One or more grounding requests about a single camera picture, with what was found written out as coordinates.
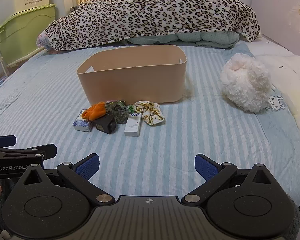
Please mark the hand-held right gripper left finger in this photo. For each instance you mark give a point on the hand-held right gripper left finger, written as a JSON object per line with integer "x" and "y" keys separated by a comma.
{"x": 87, "y": 167}

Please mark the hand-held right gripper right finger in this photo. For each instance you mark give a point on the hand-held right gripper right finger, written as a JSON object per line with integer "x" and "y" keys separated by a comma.
{"x": 205, "y": 166}

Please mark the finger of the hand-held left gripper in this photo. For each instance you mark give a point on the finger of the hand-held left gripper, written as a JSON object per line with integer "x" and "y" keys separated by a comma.
{"x": 2, "y": 140}
{"x": 27, "y": 152}

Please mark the blue white patterned box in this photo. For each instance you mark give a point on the blue white patterned box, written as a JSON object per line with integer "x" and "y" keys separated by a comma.
{"x": 81, "y": 125}

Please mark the small black box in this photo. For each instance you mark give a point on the small black box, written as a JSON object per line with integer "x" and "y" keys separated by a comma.
{"x": 105, "y": 126}

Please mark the orange cloth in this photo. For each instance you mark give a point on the orange cloth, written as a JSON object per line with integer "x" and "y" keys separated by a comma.
{"x": 95, "y": 111}

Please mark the white rectangular box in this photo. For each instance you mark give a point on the white rectangular box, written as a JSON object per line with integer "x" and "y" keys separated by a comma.
{"x": 133, "y": 127}

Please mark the small dark sock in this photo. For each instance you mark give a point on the small dark sock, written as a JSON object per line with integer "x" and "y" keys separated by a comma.
{"x": 118, "y": 112}

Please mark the yellow floral scrunchie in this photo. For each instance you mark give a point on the yellow floral scrunchie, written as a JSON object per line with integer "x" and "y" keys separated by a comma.
{"x": 152, "y": 116}

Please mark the small green wrapper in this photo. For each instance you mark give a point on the small green wrapper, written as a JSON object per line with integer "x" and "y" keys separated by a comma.
{"x": 130, "y": 108}

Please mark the beige plastic storage bin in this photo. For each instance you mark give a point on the beige plastic storage bin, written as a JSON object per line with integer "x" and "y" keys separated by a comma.
{"x": 130, "y": 85}

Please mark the blue striped bed sheet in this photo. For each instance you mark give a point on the blue striped bed sheet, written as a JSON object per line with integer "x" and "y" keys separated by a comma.
{"x": 165, "y": 140}

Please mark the white fluffy plush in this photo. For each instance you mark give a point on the white fluffy plush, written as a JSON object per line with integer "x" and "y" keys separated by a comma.
{"x": 245, "y": 85}

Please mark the green plastic drawer cabinet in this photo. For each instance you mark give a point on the green plastic drawer cabinet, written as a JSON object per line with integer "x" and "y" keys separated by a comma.
{"x": 20, "y": 37}

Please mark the pink floral cloth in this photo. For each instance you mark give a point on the pink floral cloth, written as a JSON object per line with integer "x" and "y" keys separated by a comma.
{"x": 41, "y": 40}

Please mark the white pillow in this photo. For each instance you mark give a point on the white pillow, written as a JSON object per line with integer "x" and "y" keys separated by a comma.
{"x": 290, "y": 75}

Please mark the teal quilt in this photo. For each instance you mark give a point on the teal quilt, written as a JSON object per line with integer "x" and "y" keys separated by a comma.
{"x": 215, "y": 38}

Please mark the leopard print blanket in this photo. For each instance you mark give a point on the leopard print blanket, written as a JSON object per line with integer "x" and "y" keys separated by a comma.
{"x": 152, "y": 12}

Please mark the pale pink headboard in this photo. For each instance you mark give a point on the pale pink headboard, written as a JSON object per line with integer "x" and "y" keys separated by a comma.
{"x": 285, "y": 17}

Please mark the white bed frame rail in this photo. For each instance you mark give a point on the white bed frame rail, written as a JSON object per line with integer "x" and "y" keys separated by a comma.
{"x": 25, "y": 56}

